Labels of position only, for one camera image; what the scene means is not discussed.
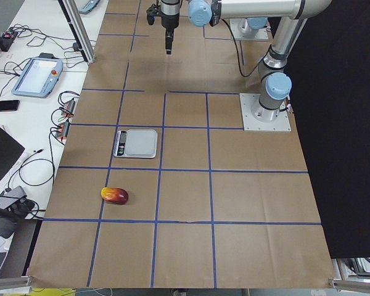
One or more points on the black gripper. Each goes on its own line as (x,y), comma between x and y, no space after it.
(169,20)

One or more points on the red yellow mango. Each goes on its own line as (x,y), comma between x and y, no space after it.
(114,195)

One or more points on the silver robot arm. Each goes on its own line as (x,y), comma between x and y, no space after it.
(252,25)
(275,85)

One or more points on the silver digital kitchen scale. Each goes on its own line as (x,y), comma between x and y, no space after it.
(136,143)

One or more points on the blue teach pendant tablet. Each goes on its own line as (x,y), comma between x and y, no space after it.
(38,78)

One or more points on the brown paper table cover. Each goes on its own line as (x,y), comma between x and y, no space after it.
(217,207)

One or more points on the black smartphone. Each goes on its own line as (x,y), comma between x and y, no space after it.
(9,105)

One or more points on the grey usb hub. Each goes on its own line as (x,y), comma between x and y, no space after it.
(9,198)

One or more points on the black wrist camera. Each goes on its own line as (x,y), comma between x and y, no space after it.
(151,12)

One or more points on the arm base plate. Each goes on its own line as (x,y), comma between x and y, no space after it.
(256,118)
(261,35)

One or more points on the aluminium frame post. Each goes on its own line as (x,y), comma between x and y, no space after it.
(76,25)

